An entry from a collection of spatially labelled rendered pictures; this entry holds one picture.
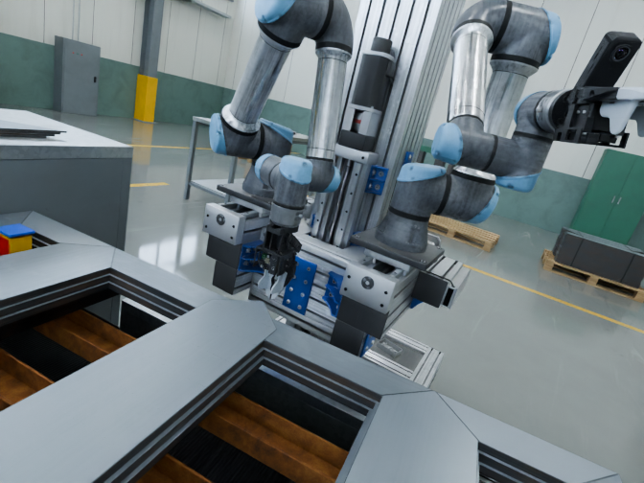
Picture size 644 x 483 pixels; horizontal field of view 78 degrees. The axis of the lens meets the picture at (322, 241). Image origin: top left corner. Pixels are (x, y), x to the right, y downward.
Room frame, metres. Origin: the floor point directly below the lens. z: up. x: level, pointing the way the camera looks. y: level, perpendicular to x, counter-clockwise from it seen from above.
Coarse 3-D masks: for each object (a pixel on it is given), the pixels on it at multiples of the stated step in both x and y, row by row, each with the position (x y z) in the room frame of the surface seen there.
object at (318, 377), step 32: (64, 288) 0.76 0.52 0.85; (96, 288) 0.82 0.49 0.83; (128, 288) 0.84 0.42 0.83; (0, 320) 0.63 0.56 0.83; (256, 352) 0.70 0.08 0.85; (288, 352) 0.71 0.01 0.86; (224, 384) 0.59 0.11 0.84; (320, 384) 0.67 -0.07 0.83; (352, 384) 0.66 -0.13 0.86; (192, 416) 0.51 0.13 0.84; (160, 448) 0.44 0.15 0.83; (352, 448) 0.53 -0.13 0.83; (480, 448) 0.58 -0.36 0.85; (96, 480) 0.35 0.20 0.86; (128, 480) 0.38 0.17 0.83; (512, 480) 0.55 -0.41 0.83; (544, 480) 0.55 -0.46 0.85
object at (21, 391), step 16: (0, 352) 0.67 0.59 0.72; (0, 368) 0.66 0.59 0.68; (16, 368) 0.65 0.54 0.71; (32, 368) 0.64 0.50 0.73; (0, 384) 0.62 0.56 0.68; (16, 384) 0.63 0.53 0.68; (32, 384) 0.63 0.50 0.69; (48, 384) 0.62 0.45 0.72; (0, 400) 0.55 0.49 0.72; (16, 400) 0.60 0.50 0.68; (160, 464) 0.53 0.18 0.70; (176, 464) 0.51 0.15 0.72; (144, 480) 0.50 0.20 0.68; (160, 480) 0.51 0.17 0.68; (176, 480) 0.51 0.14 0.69; (192, 480) 0.50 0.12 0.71; (208, 480) 0.50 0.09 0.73
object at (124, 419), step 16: (64, 384) 0.48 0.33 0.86; (80, 384) 0.49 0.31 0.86; (96, 384) 0.50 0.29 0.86; (112, 384) 0.50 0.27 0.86; (48, 400) 0.45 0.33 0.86; (64, 400) 0.45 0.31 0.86; (80, 400) 0.46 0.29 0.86; (96, 400) 0.47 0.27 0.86; (112, 400) 0.47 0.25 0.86; (128, 400) 0.48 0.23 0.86; (80, 416) 0.43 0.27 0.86; (96, 416) 0.44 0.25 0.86; (112, 416) 0.45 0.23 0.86; (128, 416) 0.45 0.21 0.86; (144, 416) 0.46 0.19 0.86; (160, 416) 0.47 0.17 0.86; (112, 432) 0.42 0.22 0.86; (128, 432) 0.43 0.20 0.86; (144, 432) 0.43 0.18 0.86; (128, 448) 0.40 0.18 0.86
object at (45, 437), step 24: (24, 408) 0.42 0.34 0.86; (48, 408) 0.43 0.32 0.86; (0, 432) 0.38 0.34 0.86; (24, 432) 0.39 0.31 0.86; (48, 432) 0.40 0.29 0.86; (72, 432) 0.40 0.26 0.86; (96, 432) 0.41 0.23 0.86; (24, 456) 0.36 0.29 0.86; (48, 456) 0.36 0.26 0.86; (72, 456) 0.37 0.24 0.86; (96, 456) 0.38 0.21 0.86; (120, 456) 0.39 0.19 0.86; (48, 480) 0.34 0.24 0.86; (72, 480) 0.34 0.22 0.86
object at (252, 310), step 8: (224, 304) 0.83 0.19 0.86; (232, 304) 0.84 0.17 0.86; (240, 304) 0.85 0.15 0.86; (248, 304) 0.86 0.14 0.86; (240, 312) 0.81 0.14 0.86; (248, 312) 0.82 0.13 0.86; (256, 312) 0.83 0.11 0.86; (264, 312) 0.84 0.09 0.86; (264, 320) 0.80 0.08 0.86; (272, 320) 0.81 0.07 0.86
